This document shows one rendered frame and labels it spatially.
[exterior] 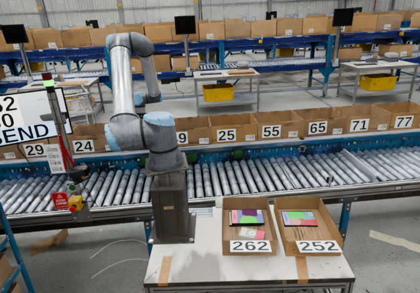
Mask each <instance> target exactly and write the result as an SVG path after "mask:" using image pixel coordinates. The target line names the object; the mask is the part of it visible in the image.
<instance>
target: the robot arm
mask: <svg viewBox="0 0 420 293"><path fill-rule="evenodd" d="M106 48H107V52H108V54H109V55H111V75H112V100H113V113H114V115H113V116H111V118H110V123H109V124H108V123H107V124H105V126H104V130H105V135H106V140H107V143H108V146H109V148H110V150H112V151H113V152H122V151H131V150H135V149H144V148H149V159H148V162H147V163H148V167H149V168H150V169H152V170H154V171H168V170H171V169H175V168H177V167H179V166H180V165H181V164H182V163H183V162H184V158H183V155H182V153H181V151H180V150H179V148H178V140H177V136H176V128H175V122H174V118H173V115H172V114H170V113H168V112H162V111H159V112H149V113H145V112H146V105H145V104H151V103H157V102H162V101H163V95H162V91H161V90H159V84H158V78H157V74H156V68H155V64H154V58H153V54H154V46H153V43H152V42H151V41H150V40H149V39H148V38H147V37H146V36H144V35H142V34H140V33H138V32H125V33H119V34H110V35H108V36H107V38H106ZM132 52H135V53H136V54H137V55H138V56H139V58H140V61H141V65H142V70H143V73H144V78H145V81H146V85H147V90H148V92H134V91H133V77H132V70H131V53H132Z"/></svg>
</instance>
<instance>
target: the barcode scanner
mask: <svg viewBox="0 0 420 293"><path fill-rule="evenodd" d="M90 172H91V169H90V167H89V165H87V166H75V167H72V168H71V169H70V170H69V172H68V175H69V177H70V178H71V179H72V178H73V179H74V180H75V183H74V185H76V184H79V183H82V181H83V180H84V176H87V175H89V173H90Z"/></svg>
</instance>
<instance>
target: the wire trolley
mask: <svg viewBox="0 0 420 293"><path fill-rule="evenodd" d="M76 86H81V87H82V92H83V93H79V94H73V93H70V94H72V95H70V94H69V95H68V96H65V97H70V98H71V96H73V97H74V96H78V95H83V96H84V97H83V98H79V99H78V97H77V99H71V100H68V99H67V101H66V102H67V106H68V107H67V108H68V111H69V113H71V112H73V113H71V114H70V116H69V117H75V116H82V115H86V120H83V121H87V124H89V121H88V117H87V114H91V115H92V121H93V124H95V122H94V116H93V113H94V111H93V105H92V102H91V96H90V95H89V92H87V91H86V90H85V88H83V86H82V85H76ZM69 87H71V88H72V87H75V86H68V87H67V88H69ZM63 88H64V89H65V88H66V87H63ZM81 99H82V100H81ZM77 100H79V102H78V101H77ZM69 101H71V103H70V102H69ZM74 101H75V102H77V103H78V104H80V105H78V104H76V103H75V102H74ZM84 101H85V102H86V103H87V104H86V103H84ZM80 102H82V103H83V104H81V103H80ZM68 103H69V104H68ZM72 103H74V104H75V105H76V106H75V105H73V104H72ZM70 105H72V106H74V107H72V106H70ZM85 105H86V106H85ZM77 106H79V107H77ZM87 106H89V107H90V108H89V107H87ZM69 107H71V108H69ZM76 108H77V109H76ZM81 108H84V109H81ZM86 108H89V109H87V110H89V111H87V112H86ZM70 109H71V110H72V111H71V112H70ZM74 109H76V110H78V111H76V110H74ZM79 109H81V110H79ZM90 109H91V110H90ZM82 110H83V111H82ZM74 111H76V112H74ZM79 111H82V112H80V113H82V114H80V113H78V112H79ZM90 111H91V112H90ZM83 112H85V113H83ZM88 112H89V113H88ZM75 113H77V114H76V115H75ZM72 114H74V115H72ZM71 115H72V116H71ZM76 122H79V123H80V122H81V121H76ZM72 123H75V122H72ZM80 125H81V124H80Z"/></svg>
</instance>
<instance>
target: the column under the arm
mask: <svg viewBox="0 0 420 293"><path fill-rule="evenodd" d="M178 177H179V182H178V183H177V184H176V185H175V186H171V187H163V186H161V185H160V183H159V177H158V176H154V180H153V182H152V185H151V188H150V195H151V203H152V211H153V216H154V222H153V225H152V229H151V233H150V236H149V240H148V243H147V244H148V245H156V244H194V240H195V231H196V216H197V212H192V213H189V205H188V191H187V184H186V174H185V173H178Z"/></svg>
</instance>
